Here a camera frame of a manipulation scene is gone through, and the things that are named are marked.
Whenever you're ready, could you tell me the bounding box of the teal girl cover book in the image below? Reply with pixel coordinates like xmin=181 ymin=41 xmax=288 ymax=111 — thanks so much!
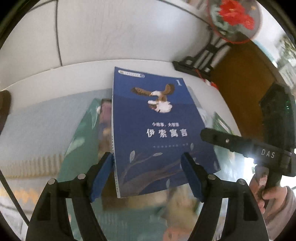
xmin=57 ymin=98 xmax=112 ymax=182

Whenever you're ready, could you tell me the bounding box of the dark blue eagle book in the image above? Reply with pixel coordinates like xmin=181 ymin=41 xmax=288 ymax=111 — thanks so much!
xmin=112 ymin=67 xmax=220 ymax=198

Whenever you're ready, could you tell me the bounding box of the green insect book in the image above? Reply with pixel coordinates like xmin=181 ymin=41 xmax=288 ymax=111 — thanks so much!
xmin=188 ymin=87 xmax=252 ymax=182

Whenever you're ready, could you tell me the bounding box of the white yellow rabbit book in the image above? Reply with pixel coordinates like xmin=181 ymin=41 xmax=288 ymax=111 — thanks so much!
xmin=91 ymin=184 xmax=200 ymax=240

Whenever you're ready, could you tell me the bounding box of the right hand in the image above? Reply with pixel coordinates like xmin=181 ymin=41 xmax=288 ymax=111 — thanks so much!
xmin=249 ymin=165 xmax=287 ymax=217

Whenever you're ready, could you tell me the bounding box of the brown wooden chair seat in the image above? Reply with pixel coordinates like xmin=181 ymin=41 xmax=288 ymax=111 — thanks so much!
xmin=210 ymin=41 xmax=282 ymax=141

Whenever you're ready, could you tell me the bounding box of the patterned blue orange mat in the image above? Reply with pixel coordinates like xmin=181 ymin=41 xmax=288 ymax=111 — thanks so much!
xmin=1 ymin=89 xmax=112 ymax=217

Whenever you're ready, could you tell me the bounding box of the black fan stand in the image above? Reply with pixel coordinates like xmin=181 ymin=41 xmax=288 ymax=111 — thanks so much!
xmin=172 ymin=26 xmax=233 ymax=79

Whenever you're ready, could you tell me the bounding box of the round red flower fan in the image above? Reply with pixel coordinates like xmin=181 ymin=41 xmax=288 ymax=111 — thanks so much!
xmin=207 ymin=0 xmax=261 ymax=44

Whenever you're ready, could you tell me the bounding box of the yellow globe on stand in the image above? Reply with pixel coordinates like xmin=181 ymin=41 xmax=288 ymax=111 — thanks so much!
xmin=0 ymin=90 xmax=11 ymax=133

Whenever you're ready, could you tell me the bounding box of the black cable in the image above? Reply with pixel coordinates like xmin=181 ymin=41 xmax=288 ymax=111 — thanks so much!
xmin=0 ymin=169 xmax=31 ymax=229

